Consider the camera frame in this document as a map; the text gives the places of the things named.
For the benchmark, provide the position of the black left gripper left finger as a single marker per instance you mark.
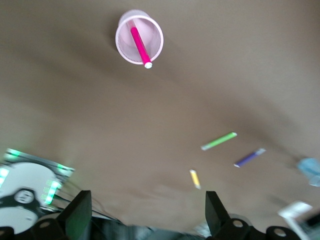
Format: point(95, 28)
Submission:
point(78, 215)

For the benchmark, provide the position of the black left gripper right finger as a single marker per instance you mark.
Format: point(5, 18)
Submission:
point(216, 215)

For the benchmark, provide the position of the pink marker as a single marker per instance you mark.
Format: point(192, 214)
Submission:
point(140, 46)

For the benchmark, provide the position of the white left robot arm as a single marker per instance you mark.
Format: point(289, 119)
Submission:
point(22, 180)

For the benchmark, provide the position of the yellow marker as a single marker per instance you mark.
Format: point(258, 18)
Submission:
point(195, 179)

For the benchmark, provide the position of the purple marker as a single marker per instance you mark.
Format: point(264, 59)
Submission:
point(248, 158)

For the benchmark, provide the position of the green marker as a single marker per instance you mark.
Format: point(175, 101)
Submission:
point(218, 141)

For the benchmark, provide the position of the white desk lamp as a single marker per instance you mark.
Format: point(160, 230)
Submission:
point(295, 211)

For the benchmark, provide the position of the blue plastic cup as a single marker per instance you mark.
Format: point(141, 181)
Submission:
point(310, 170)

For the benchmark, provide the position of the pink plastic cup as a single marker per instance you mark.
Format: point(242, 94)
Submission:
point(127, 42)

